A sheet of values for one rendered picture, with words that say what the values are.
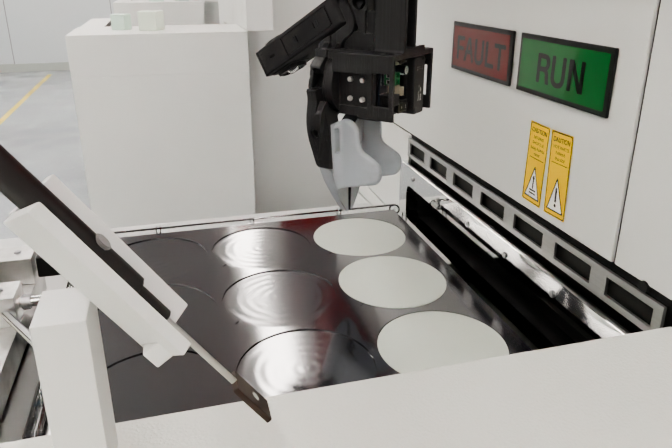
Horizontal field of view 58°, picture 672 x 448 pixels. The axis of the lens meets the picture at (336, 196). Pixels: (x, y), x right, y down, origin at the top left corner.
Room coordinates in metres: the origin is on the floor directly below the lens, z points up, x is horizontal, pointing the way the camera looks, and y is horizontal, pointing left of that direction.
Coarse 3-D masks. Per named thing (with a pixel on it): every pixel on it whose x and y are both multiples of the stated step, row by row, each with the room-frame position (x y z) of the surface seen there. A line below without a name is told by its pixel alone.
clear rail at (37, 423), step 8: (40, 392) 0.34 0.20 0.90; (40, 400) 0.33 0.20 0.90; (32, 408) 0.33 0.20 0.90; (40, 408) 0.33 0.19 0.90; (32, 416) 0.32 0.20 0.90; (40, 416) 0.32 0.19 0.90; (32, 424) 0.31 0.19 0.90; (40, 424) 0.31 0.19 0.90; (48, 424) 0.32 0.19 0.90; (24, 432) 0.31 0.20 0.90; (32, 432) 0.30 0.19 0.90; (40, 432) 0.31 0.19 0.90
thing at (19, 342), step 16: (32, 288) 0.53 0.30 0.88; (0, 336) 0.44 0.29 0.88; (16, 336) 0.45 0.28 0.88; (0, 352) 0.42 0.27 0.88; (16, 352) 0.44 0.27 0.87; (0, 368) 0.40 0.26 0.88; (16, 368) 0.43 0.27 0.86; (0, 384) 0.39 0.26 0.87; (0, 400) 0.38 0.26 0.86; (0, 416) 0.38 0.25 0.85
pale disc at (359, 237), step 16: (336, 224) 0.64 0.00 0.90; (352, 224) 0.64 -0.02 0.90; (368, 224) 0.64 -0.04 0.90; (384, 224) 0.64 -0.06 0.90; (320, 240) 0.60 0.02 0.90; (336, 240) 0.60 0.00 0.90; (352, 240) 0.60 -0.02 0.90; (368, 240) 0.60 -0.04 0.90; (384, 240) 0.60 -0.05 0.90; (400, 240) 0.60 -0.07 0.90
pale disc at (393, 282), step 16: (384, 256) 0.56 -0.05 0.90; (352, 272) 0.52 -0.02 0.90; (368, 272) 0.52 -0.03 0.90; (384, 272) 0.52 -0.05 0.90; (400, 272) 0.52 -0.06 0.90; (416, 272) 0.52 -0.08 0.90; (432, 272) 0.52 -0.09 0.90; (352, 288) 0.49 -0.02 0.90; (368, 288) 0.49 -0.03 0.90; (384, 288) 0.49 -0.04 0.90; (400, 288) 0.49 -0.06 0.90; (416, 288) 0.49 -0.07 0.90; (432, 288) 0.49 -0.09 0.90; (368, 304) 0.46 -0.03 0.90; (384, 304) 0.46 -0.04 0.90; (400, 304) 0.46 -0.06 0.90; (416, 304) 0.46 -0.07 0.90
